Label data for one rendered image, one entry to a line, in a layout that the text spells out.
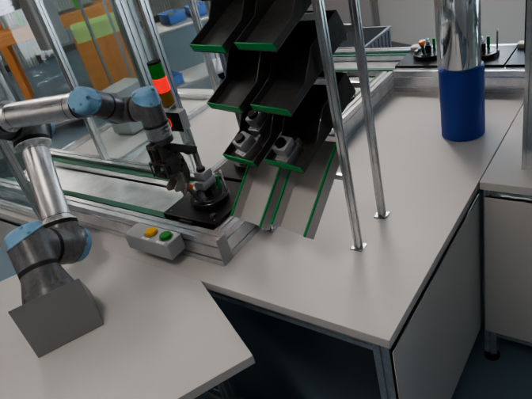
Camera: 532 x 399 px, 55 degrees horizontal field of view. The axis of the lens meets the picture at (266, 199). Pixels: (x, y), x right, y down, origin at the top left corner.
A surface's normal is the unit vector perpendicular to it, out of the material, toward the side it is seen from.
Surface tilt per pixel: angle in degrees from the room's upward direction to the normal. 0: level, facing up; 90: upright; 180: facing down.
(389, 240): 0
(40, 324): 90
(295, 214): 45
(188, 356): 0
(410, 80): 90
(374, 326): 0
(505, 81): 90
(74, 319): 90
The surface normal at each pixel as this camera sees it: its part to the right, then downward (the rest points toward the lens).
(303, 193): -0.64, -0.23
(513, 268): -0.55, 0.54
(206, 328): -0.22, -0.83
